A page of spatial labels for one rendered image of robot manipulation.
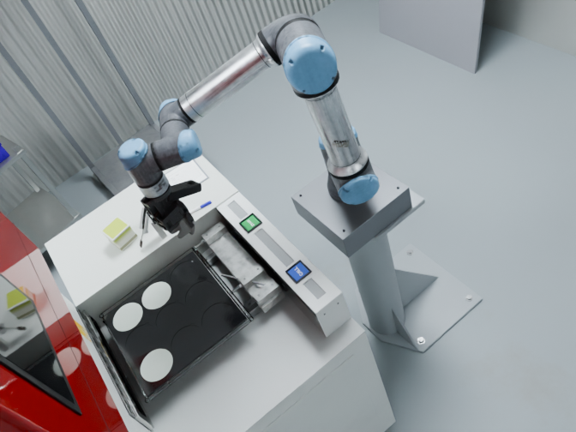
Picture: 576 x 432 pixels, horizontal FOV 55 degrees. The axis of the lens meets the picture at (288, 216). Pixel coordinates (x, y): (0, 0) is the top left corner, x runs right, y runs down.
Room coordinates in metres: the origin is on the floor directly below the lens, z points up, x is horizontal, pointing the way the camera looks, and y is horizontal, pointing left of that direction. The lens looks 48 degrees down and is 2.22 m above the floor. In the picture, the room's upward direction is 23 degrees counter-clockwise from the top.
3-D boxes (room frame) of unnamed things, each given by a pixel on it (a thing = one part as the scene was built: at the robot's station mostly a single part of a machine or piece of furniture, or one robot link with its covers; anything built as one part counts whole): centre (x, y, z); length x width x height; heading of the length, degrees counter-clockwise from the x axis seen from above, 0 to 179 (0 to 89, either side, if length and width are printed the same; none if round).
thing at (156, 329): (1.01, 0.44, 0.90); 0.34 x 0.34 x 0.01; 18
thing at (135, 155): (1.12, 0.29, 1.38); 0.09 x 0.08 x 0.11; 86
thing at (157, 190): (1.12, 0.29, 1.30); 0.08 x 0.08 x 0.05
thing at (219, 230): (1.26, 0.25, 0.89); 0.08 x 0.03 x 0.03; 108
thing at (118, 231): (1.33, 0.53, 1.00); 0.07 x 0.07 x 0.07; 30
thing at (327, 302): (1.06, 0.08, 0.89); 0.55 x 0.09 x 0.14; 18
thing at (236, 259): (1.11, 0.20, 0.87); 0.36 x 0.08 x 0.03; 18
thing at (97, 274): (1.40, 0.47, 0.89); 0.62 x 0.35 x 0.14; 108
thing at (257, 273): (1.03, 0.17, 0.89); 0.08 x 0.03 x 0.03; 108
